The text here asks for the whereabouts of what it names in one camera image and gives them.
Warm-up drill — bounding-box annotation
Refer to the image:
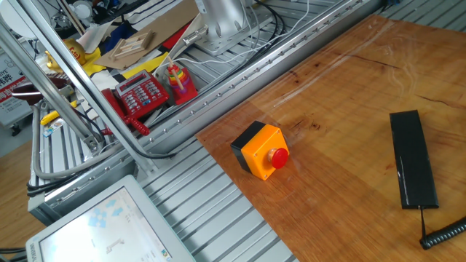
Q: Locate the golden piggy bank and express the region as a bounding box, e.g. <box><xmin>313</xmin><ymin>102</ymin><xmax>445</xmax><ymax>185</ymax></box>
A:
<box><xmin>44</xmin><ymin>38</ymin><xmax>87</xmax><ymax>74</ymax></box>

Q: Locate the yellow paper sheet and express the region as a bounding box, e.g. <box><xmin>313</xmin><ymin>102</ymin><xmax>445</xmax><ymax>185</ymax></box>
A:
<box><xmin>122</xmin><ymin>52</ymin><xmax>170</xmax><ymax>79</ymax></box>

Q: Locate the dark maroon bowl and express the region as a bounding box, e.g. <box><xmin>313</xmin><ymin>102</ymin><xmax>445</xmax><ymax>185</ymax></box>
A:
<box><xmin>12</xmin><ymin>78</ymin><xmax>68</xmax><ymax>106</ymax></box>

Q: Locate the yellow handled tool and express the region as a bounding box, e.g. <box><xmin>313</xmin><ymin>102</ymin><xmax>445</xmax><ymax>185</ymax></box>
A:
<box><xmin>39</xmin><ymin>100</ymin><xmax>79</xmax><ymax>127</ymax></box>

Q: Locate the white touchscreen teach pendant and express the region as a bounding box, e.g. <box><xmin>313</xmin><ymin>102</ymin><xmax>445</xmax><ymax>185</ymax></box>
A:
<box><xmin>25</xmin><ymin>174</ymin><xmax>197</xmax><ymax>262</ymax></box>

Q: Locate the black phone cord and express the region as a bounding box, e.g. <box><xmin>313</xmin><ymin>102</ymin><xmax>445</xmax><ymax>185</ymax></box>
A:
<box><xmin>419</xmin><ymin>206</ymin><xmax>466</xmax><ymax>250</ymax></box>

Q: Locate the black telephone handset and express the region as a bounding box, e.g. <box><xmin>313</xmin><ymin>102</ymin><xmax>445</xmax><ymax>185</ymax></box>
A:
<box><xmin>389</xmin><ymin>110</ymin><xmax>440</xmax><ymax>210</ymax></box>

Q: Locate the dark blue cloth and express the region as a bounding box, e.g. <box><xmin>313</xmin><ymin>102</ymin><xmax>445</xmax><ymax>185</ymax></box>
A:
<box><xmin>100</xmin><ymin>23</ymin><xmax>135</xmax><ymax>52</ymax></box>

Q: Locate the red toy telephone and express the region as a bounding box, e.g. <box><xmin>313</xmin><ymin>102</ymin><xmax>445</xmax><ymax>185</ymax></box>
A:
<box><xmin>114</xmin><ymin>69</ymin><xmax>171</xmax><ymax>119</ymax></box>

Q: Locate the red coiled phone cord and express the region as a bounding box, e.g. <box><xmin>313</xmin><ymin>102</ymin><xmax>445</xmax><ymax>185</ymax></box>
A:
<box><xmin>101</xmin><ymin>115</ymin><xmax>151</xmax><ymax>137</ymax></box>

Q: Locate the orange emergency stop button box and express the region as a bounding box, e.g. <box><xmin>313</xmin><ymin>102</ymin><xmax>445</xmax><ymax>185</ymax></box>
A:
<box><xmin>230</xmin><ymin>120</ymin><xmax>291</xmax><ymax>181</ymax></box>

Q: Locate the rainbow ring stacking toy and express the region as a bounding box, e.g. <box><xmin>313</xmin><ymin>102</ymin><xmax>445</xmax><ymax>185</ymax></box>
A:
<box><xmin>165</xmin><ymin>56</ymin><xmax>200</xmax><ymax>106</ymax></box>

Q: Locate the long aluminium frame post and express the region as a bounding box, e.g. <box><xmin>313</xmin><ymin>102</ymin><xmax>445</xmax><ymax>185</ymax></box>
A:
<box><xmin>5</xmin><ymin>0</ymin><xmax>161</xmax><ymax>174</ymax></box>

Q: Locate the grey flexible hose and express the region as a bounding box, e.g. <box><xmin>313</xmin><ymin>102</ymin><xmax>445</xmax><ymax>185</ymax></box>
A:
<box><xmin>31</xmin><ymin>105</ymin><xmax>125</xmax><ymax>181</ymax></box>

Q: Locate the brown cardboard sheet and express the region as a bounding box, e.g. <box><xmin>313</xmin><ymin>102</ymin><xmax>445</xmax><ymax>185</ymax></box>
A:
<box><xmin>93</xmin><ymin>0</ymin><xmax>200</xmax><ymax>71</ymax></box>

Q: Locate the silver robot mounting plate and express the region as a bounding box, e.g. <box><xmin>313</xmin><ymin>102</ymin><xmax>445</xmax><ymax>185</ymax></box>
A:
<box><xmin>194</xmin><ymin>21</ymin><xmax>280</xmax><ymax>56</ymax></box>

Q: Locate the short aluminium frame strut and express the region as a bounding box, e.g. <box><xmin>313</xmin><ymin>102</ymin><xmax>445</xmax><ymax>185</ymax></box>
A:
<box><xmin>0</xmin><ymin>20</ymin><xmax>105</xmax><ymax>154</ymax></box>

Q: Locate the small wooden rack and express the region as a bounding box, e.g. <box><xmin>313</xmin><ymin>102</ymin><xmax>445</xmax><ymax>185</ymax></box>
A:
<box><xmin>108</xmin><ymin>29</ymin><xmax>156</xmax><ymax>62</ymax></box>

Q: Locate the small printed packet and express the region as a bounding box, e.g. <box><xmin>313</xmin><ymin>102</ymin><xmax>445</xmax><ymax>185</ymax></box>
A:
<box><xmin>42</xmin><ymin>118</ymin><xmax>66</xmax><ymax>138</ymax></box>

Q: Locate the red telephone handset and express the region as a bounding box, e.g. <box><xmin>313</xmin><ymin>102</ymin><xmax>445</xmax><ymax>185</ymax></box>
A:
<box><xmin>100</xmin><ymin>88</ymin><xmax>128</xmax><ymax>127</ymax></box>

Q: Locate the white sign with red banner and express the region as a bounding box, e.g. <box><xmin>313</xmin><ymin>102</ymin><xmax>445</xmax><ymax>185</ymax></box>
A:
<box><xmin>0</xmin><ymin>50</ymin><xmax>33</xmax><ymax>128</ymax></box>

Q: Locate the bolted aluminium table rail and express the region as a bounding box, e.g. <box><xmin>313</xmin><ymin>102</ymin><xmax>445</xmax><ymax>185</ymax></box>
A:
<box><xmin>27</xmin><ymin>0</ymin><xmax>387</xmax><ymax>226</ymax></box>

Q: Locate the red sheet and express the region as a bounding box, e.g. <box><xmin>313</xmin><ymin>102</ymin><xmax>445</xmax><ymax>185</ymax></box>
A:
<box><xmin>162</xmin><ymin>23</ymin><xmax>192</xmax><ymax>50</ymax></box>

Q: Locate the black cable bundle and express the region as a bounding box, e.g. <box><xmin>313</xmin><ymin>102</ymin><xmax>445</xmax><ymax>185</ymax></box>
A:
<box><xmin>26</xmin><ymin>170</ymin><xmax>88</xmax><ymax>198</ymax></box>

